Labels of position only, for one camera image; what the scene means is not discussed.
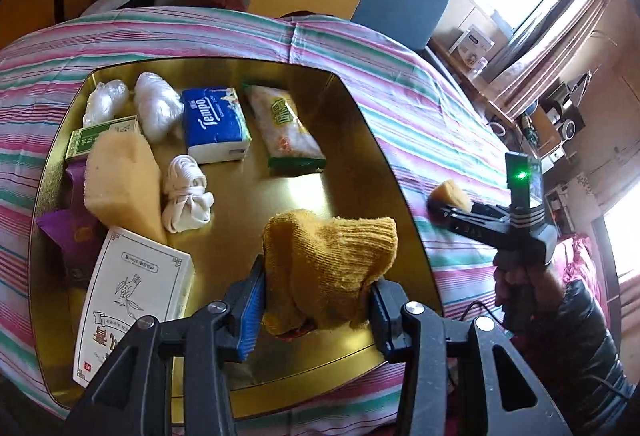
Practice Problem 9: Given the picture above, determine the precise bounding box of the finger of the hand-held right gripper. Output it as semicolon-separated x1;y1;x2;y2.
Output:
472;202;511;217
429;203;501;244

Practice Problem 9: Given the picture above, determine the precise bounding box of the blue tissue pack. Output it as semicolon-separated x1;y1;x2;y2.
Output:
180;88;252;165

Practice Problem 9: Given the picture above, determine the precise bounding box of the green white snack packet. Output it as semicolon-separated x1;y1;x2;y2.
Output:
243;84;327;177

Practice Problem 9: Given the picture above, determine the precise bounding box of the small green box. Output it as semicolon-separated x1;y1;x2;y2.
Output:
64;115;142;161

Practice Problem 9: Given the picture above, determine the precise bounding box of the white printed box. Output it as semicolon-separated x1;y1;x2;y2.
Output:
72;226;196;388

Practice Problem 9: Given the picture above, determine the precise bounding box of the black speaker radio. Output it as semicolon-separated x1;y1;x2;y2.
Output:
542;83;587;143

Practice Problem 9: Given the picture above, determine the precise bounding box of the black cable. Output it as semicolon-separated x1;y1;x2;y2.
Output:
447;300;503;389

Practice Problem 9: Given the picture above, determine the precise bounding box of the wooden desk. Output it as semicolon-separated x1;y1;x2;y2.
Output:
427;36;516;131

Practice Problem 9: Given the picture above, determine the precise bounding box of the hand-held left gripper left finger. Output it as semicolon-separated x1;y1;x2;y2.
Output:
65;256;266;436

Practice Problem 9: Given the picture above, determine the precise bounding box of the pink patterned curtain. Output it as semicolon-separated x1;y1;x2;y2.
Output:
492;0;618;119

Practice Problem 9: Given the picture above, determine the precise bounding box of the white appliance box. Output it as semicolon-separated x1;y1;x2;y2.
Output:
446;28;495;62

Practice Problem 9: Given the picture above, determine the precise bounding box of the large yellow sponge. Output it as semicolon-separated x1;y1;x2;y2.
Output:
83;132;169;247

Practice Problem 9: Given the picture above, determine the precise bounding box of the person's right forearm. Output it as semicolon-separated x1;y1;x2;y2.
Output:
525;278;635;436

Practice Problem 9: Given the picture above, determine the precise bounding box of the person's right hand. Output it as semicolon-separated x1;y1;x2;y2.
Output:
492;266;565;333

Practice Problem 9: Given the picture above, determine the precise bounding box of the striped blanket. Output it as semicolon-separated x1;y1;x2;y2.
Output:
0;6;571;436

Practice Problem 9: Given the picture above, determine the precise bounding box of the white plastic bag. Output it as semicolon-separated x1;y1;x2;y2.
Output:
82;79;131;127
133;72;186;145

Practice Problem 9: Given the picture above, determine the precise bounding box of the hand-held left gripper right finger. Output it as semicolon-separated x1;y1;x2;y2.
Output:
370;278;571;436

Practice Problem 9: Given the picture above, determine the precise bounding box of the white cloth bundle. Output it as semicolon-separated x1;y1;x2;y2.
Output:
161;154;216;235

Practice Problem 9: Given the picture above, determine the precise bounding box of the purple foil packet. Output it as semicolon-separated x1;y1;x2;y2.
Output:
35;162;103;287

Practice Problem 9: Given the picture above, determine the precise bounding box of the gold metal tray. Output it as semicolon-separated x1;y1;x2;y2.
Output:
27;57;444;423

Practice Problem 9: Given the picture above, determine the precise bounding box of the small yellow sponge piece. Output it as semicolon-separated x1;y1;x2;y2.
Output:
431;179;474;215

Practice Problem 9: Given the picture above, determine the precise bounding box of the yellow knitted sock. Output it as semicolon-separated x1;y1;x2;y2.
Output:
261;209;400;338

